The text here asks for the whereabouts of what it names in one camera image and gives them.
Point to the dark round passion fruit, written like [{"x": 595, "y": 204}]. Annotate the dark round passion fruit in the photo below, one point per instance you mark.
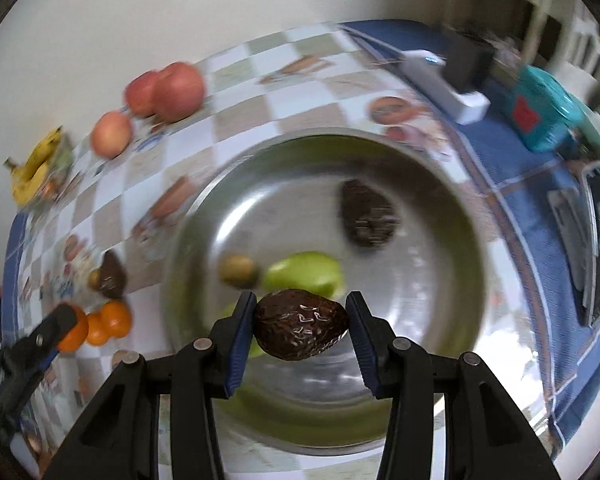
[{"x": 295, "y": 325}]

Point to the red apple behind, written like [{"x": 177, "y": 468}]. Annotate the red apple behind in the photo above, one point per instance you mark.
[{"x": 139, "y": 94}]

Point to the teal box red label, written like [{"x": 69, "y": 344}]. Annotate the teal box red label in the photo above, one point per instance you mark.
[{"x": 541, "y": 110}]

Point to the red apple right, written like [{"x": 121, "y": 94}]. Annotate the red apple right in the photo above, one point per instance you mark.
[{"x": 178, "y": 92}]

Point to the checkered printed tablecloth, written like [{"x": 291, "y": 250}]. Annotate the checkered printed tablecloth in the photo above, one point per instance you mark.
[{"x": 313, "y": 77}]

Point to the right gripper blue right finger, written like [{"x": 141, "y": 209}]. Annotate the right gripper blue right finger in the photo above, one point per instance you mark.
[{"x": 361, "y": 333}]

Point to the white power adapter block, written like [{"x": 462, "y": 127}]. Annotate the white power adapter block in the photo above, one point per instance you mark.
[{"x": 424, "y": 69}]

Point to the yellow banana bunch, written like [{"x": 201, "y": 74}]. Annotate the yellow banana bunch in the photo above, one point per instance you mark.
[{"x": 25, "y": 179}]

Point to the dark brown avocado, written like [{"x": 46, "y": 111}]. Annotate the dark brown avocado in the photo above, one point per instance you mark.
[
  {"x": 368, "y": 218},
  {"x": 112, "y": 276}
]

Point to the silver metal bowl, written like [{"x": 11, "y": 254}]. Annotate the silver metal bowl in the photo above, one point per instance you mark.
[{"x": 330, "y": 211}]

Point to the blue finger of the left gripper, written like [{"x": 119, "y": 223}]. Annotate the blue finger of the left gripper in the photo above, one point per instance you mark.
[{"x": 44, "y": 339}]

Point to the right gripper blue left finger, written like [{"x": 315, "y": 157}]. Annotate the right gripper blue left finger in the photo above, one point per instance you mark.
[{"x": 240, "y": 341}]

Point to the small yellow-brown fruit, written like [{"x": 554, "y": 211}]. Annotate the small yellow-brown fruit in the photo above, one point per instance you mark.
[{"x": 238, "y": 271}]

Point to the middle orange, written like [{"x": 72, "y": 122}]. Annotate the middle orange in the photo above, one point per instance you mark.
[{"x": 97, "y": 334}]

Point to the pale orange apple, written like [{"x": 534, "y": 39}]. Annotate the pale orange apple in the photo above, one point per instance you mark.
[{"x": 111, "y": 135}]

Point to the dark brown avocado on table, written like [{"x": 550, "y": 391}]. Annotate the dark brown avocado on table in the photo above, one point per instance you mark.
[{"x": 112, "y": 276}]

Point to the large orange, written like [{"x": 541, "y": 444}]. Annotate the large orange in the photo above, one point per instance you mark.
[{"x": 77, "y": 335}]

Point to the black device on table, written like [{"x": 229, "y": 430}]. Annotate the black device on table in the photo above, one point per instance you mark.
[{"x": 577, "y": 214}]

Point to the right orange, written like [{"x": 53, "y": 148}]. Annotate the right orange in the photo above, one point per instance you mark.
[{"x": 116, "y": 318}]

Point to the small tan round fruit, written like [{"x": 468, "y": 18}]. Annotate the small tan round fruit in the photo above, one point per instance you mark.
[{"x": 93, "y": 279}]

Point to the red apple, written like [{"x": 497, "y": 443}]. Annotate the red apple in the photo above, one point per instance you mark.
[
  {"x": 178, "y": 92},
  {"x": 139, "y": 94}
]

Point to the large green mango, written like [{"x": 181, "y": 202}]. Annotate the large green mango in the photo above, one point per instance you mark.
[{"x": 314, "y": 272}]

